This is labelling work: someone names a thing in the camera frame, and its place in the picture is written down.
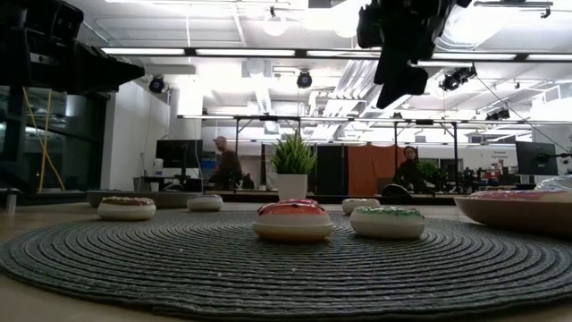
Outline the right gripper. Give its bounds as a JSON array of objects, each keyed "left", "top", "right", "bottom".
[{"left": 374, "top": 0, "right": 471, "bottom": 111}]

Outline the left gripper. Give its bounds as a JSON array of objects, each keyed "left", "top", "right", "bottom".
[{"left": 17, "top": 24, "right": 147, "bottom": 93}]

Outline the small white-iced donut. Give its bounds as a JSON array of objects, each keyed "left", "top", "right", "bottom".
[{"left": 341, "top": 198, "right": 382, "bottom": 216}]

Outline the green-sprinkled white donut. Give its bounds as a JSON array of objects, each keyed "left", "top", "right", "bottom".
[{"left": 349, "top": 205, "right": 426, "bottom": 241}]

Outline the white frosted doughnut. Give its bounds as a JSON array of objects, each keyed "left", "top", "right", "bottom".
[{"left": 186, "top": 193, "right": 225, "bottom": 213}]

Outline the small red-iced donut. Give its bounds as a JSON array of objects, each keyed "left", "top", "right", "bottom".
[{"left": 276, "top": 199, "right": 321, "bottom": 208}]

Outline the red-iced donut dark drizzle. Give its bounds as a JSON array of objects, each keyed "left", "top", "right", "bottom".
[{"left": 252, "top": 202, "right": 334, "bottom": 244}]

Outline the large white donut blue drizzle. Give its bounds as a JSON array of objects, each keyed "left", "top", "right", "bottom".
[{"left": 534, "top": 174, "right": 572, "bottom": 192}]

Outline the orange partition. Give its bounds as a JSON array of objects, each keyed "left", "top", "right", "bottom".
[{"left": 347, "top": 145, "right": 420, "bottom": 197}]

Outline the person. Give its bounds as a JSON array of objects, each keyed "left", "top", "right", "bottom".
[
  {"left": 392, "top": 145, "right": 431, "bottom": 194},
  {"left": 208, "top": 135, "right": 245, "bottom": 190}
]

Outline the small green background plant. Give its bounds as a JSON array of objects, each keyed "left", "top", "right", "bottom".
[{"left": 417, "top": 159, "right": 443, "bottom": 180}]

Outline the black computer monitor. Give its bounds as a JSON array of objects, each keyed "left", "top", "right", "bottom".
[
  {"left": 155, "top": 139, "right": 205, "bottom": 170},
  {"left": 515, "top": 140, "right": 559, "bottom": 177}
]

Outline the dark office desk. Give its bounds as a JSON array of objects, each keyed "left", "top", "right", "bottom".
[{"left": 132, "top": 175, "right": 205, "bottom": 191}]

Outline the black chair back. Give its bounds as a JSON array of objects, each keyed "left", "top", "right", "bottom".
[{"left": 380, "top": 182, "right": 415, "bottom": 197}]

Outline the black partition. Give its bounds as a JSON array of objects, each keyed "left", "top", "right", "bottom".
[{"left": 315, "top": 143, "right": 349, "bottom": 197}]

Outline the grey plate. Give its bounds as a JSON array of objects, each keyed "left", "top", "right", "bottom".
[{"left": 86, "top": 190, "right": 202, "bottom": 210}]

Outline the overhead light bar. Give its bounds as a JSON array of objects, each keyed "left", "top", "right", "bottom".
[{"left": 101, "top": 46, "right": 572, "bottom": 63}]

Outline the green plant in white pot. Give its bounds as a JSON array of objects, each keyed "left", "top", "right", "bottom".
[{"left": 269, "top": 132, "right": 318, "bottom": 201}]

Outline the tan bowl on right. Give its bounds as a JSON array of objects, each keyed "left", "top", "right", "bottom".
[{"left": 453, "top": 196, "right": 572, "bottom": 238}]

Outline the round grey woven placemat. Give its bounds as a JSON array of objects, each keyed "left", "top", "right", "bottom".
[{"left": 0, "top": 208, "right": 572, "bottom": 321}]

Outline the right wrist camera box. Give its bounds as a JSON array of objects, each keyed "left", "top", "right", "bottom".
[{"left": 356, "top": 3, "right": 384, "bottom": 49}]

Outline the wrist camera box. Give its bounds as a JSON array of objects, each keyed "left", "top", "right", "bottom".
[
  {"left": 356, "top": 3, "right": 384, "bottom": 49},
  {"left": 50, "top": 1, "right": 85, "bottom": 45}
]

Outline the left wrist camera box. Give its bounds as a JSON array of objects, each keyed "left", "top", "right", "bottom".
[{"left": 50, "top": 1, "right": 85, "bottom": 45}]

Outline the yellow cable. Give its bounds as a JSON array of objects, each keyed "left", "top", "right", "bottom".
[{"left": 21, "top": 87, "right": 67, "bottom": 194}]

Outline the thin black hanging cable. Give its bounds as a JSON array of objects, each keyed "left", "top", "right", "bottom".
[{"left": 475, "top": 74, "right": 571, "bottom": 154}]

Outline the black metal background frame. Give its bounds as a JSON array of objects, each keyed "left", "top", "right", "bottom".
[{"left": 176, "top": 114, "right": 461, "bottom": 193}]

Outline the grey table post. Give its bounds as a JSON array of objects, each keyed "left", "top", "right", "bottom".
[{"left": 0, "top": 187, "right": 22, "bottom": 215}]

